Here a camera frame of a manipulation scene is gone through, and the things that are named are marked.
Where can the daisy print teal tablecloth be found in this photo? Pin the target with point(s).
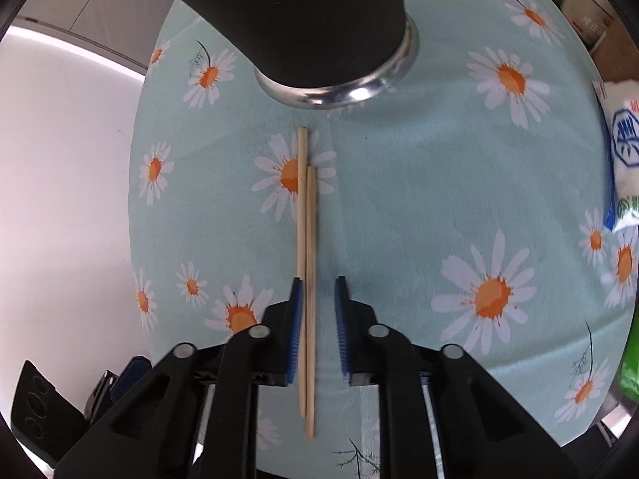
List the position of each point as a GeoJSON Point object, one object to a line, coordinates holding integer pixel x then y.
{"type": "Point", "coordinates": [424, 184]}

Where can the grey cabinet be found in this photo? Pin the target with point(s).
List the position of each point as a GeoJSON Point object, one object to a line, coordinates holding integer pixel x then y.
{"type": "Point", "coordinates": [100, 5]}

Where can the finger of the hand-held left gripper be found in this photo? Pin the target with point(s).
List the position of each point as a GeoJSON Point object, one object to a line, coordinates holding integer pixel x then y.
{"type": "Point", "coordinates": [102, 394]}
{"type": "Point", "coordinates": [132, 374]}

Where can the wooden chopstick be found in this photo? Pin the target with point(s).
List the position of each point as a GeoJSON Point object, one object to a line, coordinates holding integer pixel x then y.
{"type": "Point", "coordinates": [301, 209]}
{"type": "Point", "coordinates": [311, 259]}

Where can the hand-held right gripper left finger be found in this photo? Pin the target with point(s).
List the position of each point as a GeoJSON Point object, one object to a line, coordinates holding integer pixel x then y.
{"type": "Point", "coordinates": [296, 329]}

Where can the white blue salt bag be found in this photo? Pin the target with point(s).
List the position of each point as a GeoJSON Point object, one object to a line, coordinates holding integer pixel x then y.
{"type": "Point", "coordinates": [626, 159]}

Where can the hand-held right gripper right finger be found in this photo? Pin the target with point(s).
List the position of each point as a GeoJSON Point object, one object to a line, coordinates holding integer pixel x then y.
{"type": "Point", "coordinates": [342, 329]}

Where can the green patterned bag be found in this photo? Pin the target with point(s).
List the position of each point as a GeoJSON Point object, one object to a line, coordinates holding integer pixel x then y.
{"type": "Point", "coordinates": [630, 379]}

